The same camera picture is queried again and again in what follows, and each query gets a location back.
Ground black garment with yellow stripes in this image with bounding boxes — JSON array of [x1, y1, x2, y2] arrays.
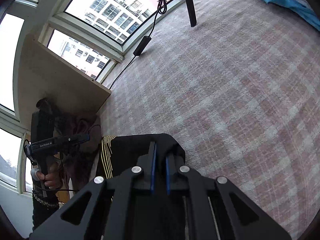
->
[[96, 133, 187, 240]]

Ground dark brown clothes pile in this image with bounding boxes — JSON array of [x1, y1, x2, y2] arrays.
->
[[28, 98, 101, 191]]

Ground person's left hand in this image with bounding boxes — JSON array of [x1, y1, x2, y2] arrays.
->
[[30, 162, 62, 190]]

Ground large wooden board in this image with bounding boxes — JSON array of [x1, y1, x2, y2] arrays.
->
[[17, 34, 111, 129]]

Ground pink plaid mat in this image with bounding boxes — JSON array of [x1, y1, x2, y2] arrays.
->
[[99, 0, 319, 239]]

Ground ring light power cable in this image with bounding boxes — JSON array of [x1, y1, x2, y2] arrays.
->
[[108, 0, 168, 90]]

